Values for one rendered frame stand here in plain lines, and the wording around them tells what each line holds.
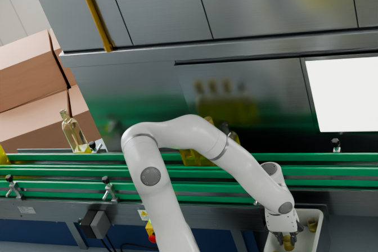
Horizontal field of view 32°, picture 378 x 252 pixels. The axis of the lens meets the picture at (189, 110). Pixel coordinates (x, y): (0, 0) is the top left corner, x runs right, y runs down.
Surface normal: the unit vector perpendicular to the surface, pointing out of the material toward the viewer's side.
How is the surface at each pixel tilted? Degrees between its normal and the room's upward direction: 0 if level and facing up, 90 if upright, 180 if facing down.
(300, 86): 90
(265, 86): 90
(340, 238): 0
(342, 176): 90
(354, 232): 0
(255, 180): 49
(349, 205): 90
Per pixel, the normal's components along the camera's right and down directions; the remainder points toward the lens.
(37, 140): 0.18, 0.52
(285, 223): -0.21, 0.62
